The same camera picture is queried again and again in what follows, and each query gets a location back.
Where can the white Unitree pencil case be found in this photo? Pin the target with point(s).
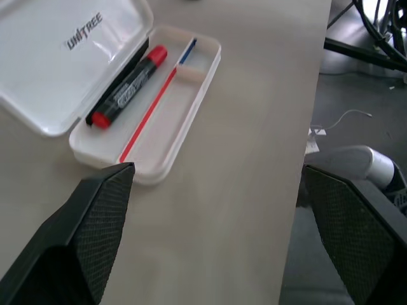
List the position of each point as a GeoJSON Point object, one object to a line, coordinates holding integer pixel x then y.
{"type": "Point", "coordinates": [47, 79]}

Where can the thin black rod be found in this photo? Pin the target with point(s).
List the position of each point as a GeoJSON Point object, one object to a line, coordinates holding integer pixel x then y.
{"type": "Point", "coordinates": [340, 14]}

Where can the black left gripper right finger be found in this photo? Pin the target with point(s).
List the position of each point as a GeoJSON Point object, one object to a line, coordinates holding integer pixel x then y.
{"type": "Point", "coordinates": [356, 228]}

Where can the white paper tag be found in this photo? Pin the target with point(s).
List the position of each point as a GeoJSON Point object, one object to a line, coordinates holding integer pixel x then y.
{"type": "Point", "coordinates": [314, 139]}

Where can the black metal stand leg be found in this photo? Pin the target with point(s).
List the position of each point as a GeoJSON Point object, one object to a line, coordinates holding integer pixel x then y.
{"type": "Point", "coordinates": [359, 51]}

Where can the black marker with red cap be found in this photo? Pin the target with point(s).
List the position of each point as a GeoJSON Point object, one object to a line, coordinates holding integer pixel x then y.
{"type": "Point", "coordinates": [127, 92]}

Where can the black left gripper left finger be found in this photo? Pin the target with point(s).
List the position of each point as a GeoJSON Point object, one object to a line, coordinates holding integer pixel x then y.
{"type": "Point", "coordinates": [79, 228]}

